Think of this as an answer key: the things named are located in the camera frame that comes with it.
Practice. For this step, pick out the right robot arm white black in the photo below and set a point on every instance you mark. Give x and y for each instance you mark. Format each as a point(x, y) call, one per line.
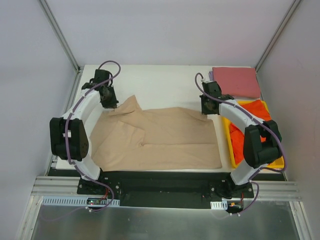
point(262, 140)

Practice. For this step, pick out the front aluminium rail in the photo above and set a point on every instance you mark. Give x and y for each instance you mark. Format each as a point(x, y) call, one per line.
point(286, 191)

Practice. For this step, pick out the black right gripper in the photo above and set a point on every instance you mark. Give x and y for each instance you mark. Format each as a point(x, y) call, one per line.
point(207, 108)

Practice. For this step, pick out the aluminium frame post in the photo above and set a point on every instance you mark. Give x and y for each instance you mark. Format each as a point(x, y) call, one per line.
point(292, 9)
point(59, 34)

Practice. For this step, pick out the folded pink t shirt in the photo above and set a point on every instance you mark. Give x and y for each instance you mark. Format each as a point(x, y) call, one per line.
point(237, 81)

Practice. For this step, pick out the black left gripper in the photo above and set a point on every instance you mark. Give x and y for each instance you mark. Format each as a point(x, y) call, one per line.
point(110, 100)

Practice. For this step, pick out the white slotted cable duct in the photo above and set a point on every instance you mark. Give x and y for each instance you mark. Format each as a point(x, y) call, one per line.
point(97, 203)

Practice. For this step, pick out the orange t shirt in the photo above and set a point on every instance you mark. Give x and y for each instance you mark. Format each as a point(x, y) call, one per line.
point(237, 138)

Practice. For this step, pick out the yellow plastic tray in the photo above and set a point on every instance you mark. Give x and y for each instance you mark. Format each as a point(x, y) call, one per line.
point(226, 124)

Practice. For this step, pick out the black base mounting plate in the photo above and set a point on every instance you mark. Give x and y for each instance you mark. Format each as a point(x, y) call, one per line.
point(164, 189)

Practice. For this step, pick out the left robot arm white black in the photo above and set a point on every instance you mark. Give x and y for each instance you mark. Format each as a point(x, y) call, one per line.
point(70, 133)

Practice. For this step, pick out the beige t shirt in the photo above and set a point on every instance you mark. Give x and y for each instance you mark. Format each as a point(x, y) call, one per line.
point(129, 138)

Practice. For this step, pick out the right aluminium frame post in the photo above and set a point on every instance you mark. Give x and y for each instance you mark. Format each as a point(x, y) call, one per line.
point(292, 9)

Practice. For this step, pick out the left aluminium frame post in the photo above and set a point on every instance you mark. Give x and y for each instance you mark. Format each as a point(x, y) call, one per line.
point(59, 34)

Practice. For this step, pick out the folded lavender t shirt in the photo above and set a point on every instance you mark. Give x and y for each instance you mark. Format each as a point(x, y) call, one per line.
point(211, 76)

